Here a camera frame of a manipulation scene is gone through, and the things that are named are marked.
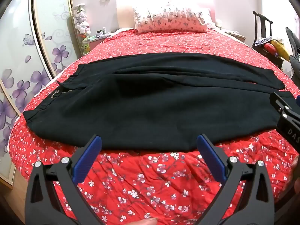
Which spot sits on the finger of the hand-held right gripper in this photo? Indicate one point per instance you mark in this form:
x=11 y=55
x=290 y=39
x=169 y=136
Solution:
x=298 y=100
x=277 y=102

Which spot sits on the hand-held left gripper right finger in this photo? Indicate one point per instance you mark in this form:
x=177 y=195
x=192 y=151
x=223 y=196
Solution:
x=211 y=160

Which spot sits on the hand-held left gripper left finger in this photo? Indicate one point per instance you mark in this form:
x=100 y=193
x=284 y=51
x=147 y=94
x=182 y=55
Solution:
x=86 y=161

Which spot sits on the black pants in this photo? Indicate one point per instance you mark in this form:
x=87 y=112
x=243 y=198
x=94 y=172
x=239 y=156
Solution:
x=150 y=103

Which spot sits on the person's left hand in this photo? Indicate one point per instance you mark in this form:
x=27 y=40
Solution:
x=148 y=222

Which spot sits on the red plush toy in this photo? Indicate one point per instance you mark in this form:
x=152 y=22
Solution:
x=270 y=48

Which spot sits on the red floral bedspread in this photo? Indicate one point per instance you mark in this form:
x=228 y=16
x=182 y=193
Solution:
x=145 y=187

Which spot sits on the dark wooden chair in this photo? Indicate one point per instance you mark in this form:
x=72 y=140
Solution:
x=260 y=28

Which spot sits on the light wooden nightstand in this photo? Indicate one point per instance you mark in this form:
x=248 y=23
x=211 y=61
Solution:
x=235 y=36

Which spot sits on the wardrobe door with purple flowers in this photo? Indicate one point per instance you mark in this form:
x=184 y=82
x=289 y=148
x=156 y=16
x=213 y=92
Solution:
x=56 y=16
x=5 y=131
x=16 y=39

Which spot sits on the green toy figure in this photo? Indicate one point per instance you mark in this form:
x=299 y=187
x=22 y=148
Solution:
x=86 y=46

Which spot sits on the white floral pillow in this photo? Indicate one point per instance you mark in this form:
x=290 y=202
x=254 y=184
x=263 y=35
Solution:
x=168 y=18

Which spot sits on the plush toy stack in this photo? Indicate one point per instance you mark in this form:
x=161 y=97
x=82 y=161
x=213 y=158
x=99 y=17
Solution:
x=80 y=21

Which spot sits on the bed headboard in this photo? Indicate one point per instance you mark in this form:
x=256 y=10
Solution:
x=124 y=14

